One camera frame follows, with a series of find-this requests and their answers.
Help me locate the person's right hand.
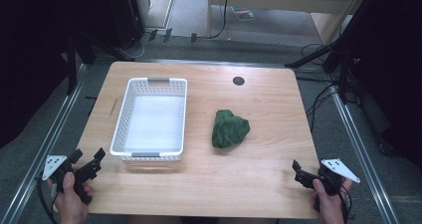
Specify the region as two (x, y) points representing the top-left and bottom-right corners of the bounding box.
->
(310, 178), (353, 224)

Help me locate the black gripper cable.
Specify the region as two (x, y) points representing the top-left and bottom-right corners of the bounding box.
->
(35, 175), (59, 224)
(337, 183), (353, 224)

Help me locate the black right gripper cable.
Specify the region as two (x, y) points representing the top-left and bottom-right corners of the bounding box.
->
(337, 183), (353, 224)

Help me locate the black hanging cable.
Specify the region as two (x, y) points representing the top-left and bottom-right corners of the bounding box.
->
(208, 0), (231, 40)

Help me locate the black metal stand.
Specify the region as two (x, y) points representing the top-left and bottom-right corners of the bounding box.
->
(284, 34), (357, 105)
(65, 34), (81, 97)

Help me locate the book with red cover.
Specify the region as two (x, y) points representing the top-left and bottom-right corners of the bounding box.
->
(231, 6), (256, 22)

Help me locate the black floor cable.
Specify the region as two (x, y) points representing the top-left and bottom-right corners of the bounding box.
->
(304, 83), (336, 133)

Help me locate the green cloth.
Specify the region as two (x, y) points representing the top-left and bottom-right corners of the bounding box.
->
(211, 109), (252, 149)

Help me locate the dark curtain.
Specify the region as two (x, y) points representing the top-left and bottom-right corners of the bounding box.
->
(344, 0), (422, 168)
(0, 0), (110, 149)

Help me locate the person's left hand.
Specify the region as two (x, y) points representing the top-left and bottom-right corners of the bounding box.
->
(46, 171), (95, 224)

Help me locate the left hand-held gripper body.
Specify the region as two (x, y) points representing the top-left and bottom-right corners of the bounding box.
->
(41, 154), (103, 206)

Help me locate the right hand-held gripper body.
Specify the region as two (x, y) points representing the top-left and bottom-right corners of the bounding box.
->
(293, 157), (361, 197)

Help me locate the white plastic basket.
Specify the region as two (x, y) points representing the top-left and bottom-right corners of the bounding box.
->
(108, 77), (189, 162)

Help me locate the black computer tower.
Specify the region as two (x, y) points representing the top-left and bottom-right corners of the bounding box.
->
(105, 0), (151, 49)

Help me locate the metal floor rail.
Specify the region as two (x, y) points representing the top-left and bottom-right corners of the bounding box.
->
(327, 84), (401, 224)
(0, 64), (88, 224)

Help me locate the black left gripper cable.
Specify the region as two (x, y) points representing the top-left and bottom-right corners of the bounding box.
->
(35, 175), (59, 224)

